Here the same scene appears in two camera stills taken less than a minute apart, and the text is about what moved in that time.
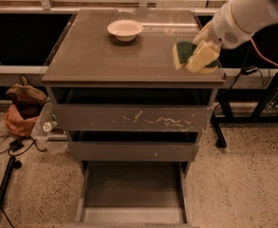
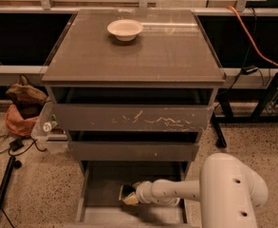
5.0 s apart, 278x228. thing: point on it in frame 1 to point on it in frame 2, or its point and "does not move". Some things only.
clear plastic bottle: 49,125 does not move
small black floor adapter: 16,144 does not move
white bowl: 124,29 does not move
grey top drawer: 132,118 does not move
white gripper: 226,28 to 142,192
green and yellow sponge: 180,52 to 124,191
